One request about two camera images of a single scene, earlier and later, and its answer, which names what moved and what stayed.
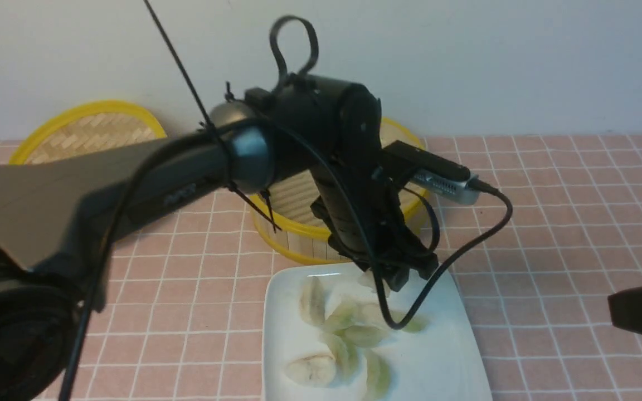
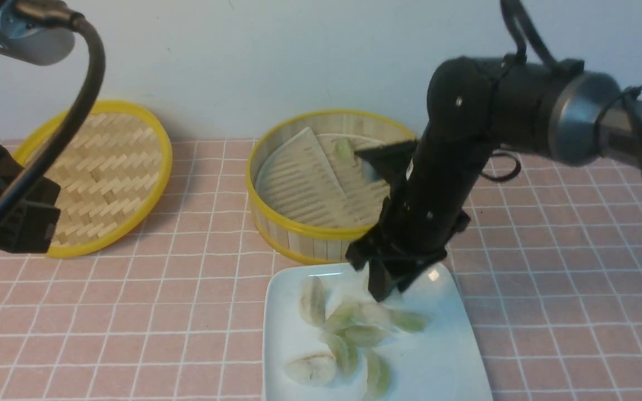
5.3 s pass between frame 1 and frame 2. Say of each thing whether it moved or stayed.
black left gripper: moved
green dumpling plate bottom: stayed
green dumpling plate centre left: stayed
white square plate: stayed
